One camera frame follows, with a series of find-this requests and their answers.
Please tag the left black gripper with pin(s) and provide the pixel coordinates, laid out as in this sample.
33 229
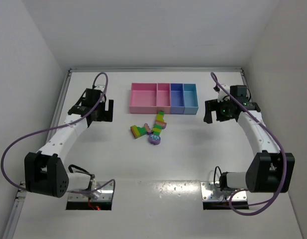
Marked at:
103 111

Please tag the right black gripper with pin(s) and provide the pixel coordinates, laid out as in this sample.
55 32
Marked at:
212 108

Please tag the green yellow orange brick stack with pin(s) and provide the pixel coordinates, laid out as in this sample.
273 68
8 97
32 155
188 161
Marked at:
138 131

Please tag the long multicolour brick stack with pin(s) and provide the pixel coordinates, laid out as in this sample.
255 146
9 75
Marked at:
159 123

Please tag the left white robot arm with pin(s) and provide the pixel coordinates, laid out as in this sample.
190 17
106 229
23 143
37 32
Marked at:
45 172

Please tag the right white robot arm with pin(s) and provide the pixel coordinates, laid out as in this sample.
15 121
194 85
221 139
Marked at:
265 171

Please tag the light blue bin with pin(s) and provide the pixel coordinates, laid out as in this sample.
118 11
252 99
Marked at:
190 99

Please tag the large pink bin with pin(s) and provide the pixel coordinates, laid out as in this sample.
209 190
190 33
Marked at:
143 98

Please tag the dark blue bin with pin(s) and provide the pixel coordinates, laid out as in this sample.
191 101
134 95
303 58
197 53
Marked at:
177 98

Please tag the purple flower brick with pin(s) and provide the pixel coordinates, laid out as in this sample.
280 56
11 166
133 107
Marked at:
154 139

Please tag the small pink bin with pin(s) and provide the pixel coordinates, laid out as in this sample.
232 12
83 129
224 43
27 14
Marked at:
163 100

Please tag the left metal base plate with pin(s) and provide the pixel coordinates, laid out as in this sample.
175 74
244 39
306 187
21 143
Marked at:
103 192

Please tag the metal base plate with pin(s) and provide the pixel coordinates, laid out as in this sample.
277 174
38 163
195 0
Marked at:
103 192
211 193

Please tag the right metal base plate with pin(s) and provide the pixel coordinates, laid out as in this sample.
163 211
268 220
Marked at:
211 193

